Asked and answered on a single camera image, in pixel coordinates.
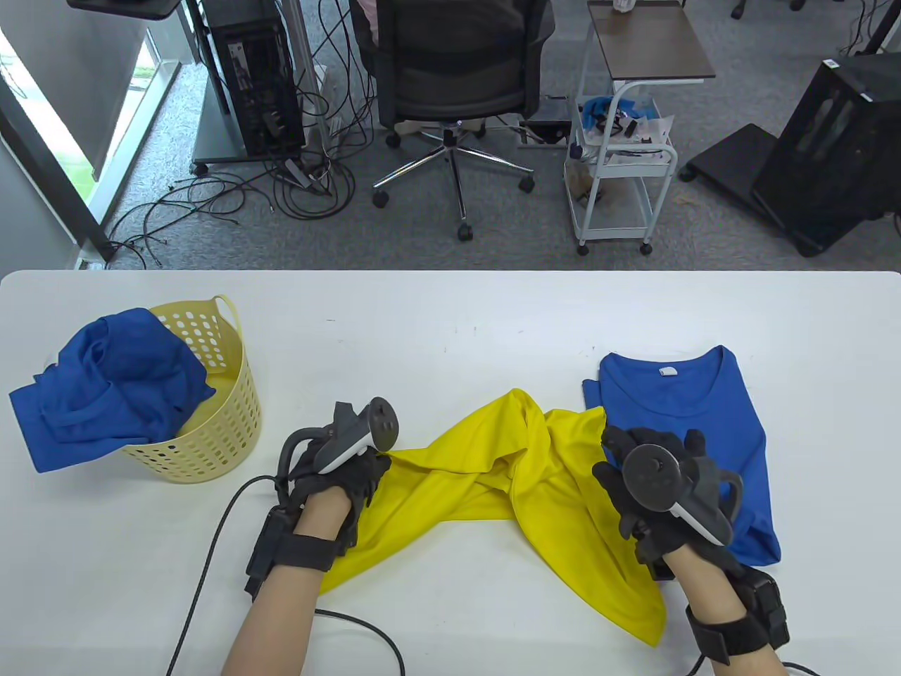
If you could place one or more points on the person's right hand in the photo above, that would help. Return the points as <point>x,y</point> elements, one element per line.
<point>609,479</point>

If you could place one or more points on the person's left hand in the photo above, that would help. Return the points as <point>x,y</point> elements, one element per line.
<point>359,479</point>

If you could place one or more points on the grey handheld controller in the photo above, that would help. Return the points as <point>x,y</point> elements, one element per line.
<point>383,422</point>
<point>651,475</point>

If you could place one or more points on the yellow t-shirt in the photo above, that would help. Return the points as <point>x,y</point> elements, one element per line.
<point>556,507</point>

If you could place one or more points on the blue t-shirt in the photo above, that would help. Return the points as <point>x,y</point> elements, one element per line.
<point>676,401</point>
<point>105,380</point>

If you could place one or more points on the person's left forearm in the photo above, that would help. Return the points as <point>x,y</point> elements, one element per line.
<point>281,620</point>

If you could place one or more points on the person's right forearm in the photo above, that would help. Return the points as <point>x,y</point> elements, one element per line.
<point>718,605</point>

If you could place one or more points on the yellow perforated laundry basket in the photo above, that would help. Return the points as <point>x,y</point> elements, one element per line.
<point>225,436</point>

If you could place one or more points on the white rolling utility cart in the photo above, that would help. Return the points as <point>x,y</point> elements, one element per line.
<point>612,234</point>

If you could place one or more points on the brown bag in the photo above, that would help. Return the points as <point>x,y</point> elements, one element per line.
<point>581,179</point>

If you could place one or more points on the grey power strip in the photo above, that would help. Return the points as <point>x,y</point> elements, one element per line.
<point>297,172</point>

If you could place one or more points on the black wheeled platform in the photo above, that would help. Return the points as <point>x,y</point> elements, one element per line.
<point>732,155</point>

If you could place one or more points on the clear bag of papers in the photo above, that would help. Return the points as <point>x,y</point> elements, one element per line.
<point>651,130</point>

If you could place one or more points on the black floor box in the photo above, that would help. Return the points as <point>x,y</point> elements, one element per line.
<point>549,130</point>

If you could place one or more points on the blue cloth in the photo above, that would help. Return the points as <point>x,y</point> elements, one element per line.
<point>598,109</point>

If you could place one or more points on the grey rolling desk base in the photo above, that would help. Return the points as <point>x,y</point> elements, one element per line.
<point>218,134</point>

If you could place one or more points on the black computer case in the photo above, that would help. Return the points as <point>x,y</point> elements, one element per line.
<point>830,162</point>

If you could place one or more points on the black computer tower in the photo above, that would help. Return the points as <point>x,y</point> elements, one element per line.
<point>257,84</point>

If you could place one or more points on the black mesh office chair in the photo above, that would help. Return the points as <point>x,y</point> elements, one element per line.
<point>457,77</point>

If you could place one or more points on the brown top side table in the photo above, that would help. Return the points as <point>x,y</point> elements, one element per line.
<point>647,42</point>

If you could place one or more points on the white crumpled object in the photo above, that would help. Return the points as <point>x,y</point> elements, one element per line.
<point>623,5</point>

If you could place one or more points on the black chair base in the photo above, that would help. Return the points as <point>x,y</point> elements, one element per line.
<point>738,10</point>

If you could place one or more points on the black stand pole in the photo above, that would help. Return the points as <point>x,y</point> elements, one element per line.
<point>883,28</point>

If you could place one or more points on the black desk top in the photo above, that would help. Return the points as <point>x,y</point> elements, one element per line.
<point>120,5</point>

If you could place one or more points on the black window frame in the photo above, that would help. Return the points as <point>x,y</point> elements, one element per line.
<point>49,179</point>

